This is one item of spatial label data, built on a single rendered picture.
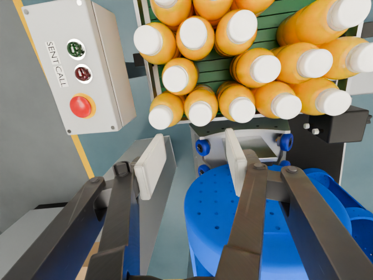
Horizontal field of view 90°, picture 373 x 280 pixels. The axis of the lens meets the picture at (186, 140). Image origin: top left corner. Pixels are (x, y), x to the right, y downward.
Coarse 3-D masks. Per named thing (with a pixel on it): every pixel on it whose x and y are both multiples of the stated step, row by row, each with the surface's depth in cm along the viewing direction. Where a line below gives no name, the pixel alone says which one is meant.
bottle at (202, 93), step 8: (200, 88) 38; (208, 88) 40; (192, 96) 34; (200, 96) 34; (208, 96) 34; (184, 104) 36; (192, 104) 33; (208, 104) 33; (216, 104) 35; (216, 112) 36
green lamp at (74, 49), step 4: (68, 44) 27; (72, 44) 27; (76, 44) 27; (68, 48) 27; (72, 48) 27; (76, 48) 27; (80, 48) 28; (68, 52) 28; (72, 52) 28; (76, 52) 28; (80, 52) 28; (72, 56) 28; (76, 56) 28
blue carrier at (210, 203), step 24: (216, 168) 47; (192, 192) 39; (216, 192) 38; (192, 216) 33; (216, 216) 32; (192, 240) 32; (216, 240) 28; (264, 240) 28; (288, 240) 27; (192, 264) 41; (216, 264) 28; (264, 264) 24; (288, 264) 24
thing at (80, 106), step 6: (78, 96) 30; (72, 102) 30; (78, 102) 30; (84, 102) 30; (72, 108) 31; (78, 108) 31; (84, 108) 31; (90, 108) 31; (78, 114) 31; (84, 114) 31
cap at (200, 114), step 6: (192, 108) 31; (198, 108) 31; (204, 108) 31; (192, 114) 31; (198, 114) 31; (204, 114) 31; (210, 114) 31; (192, 120) 32; (198, 120) 32; (204, 120) 32
